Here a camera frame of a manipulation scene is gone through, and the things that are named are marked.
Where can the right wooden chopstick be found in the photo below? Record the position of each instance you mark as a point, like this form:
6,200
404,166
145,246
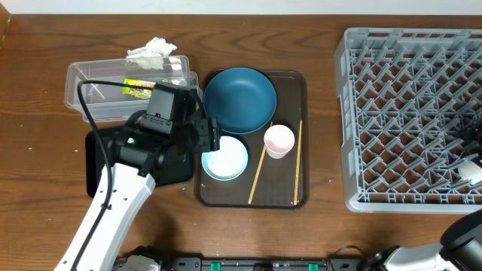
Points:
297,173

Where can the crumpled white tissue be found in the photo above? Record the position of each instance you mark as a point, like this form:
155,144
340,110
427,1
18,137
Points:
151,54

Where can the dark blue plate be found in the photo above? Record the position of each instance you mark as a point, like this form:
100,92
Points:
241,99

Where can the grey dishwasher rack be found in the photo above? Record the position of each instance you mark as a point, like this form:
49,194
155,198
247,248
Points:
410,104

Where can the black rail with green clamps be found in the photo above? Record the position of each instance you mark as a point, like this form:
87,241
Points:
149,258

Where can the white cup green inside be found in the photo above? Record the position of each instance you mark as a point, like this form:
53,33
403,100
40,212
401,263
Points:
470,171

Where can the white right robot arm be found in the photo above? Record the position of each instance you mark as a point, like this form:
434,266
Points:
459,249

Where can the yellow snack wrapper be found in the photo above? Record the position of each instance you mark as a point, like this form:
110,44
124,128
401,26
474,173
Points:
139,89

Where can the light blue small bowl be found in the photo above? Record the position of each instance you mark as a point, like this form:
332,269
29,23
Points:
228,162

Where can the wooden chopstick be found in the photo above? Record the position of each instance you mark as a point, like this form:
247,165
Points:
258,171
297,173

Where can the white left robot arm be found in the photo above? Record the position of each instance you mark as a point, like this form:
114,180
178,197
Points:
118,198

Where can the white cup pink inside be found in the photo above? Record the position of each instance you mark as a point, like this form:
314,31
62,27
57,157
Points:
278,140

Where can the brown serving tray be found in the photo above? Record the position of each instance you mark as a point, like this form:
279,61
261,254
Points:
275,188

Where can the black tray bin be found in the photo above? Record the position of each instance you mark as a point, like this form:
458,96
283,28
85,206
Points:
94,165

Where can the clear plastic bin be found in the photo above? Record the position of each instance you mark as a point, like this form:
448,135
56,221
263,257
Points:
111,103

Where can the left wooden chopstick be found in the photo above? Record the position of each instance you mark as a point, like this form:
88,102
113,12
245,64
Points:
258,171

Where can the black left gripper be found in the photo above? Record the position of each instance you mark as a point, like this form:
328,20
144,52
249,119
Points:
210,132

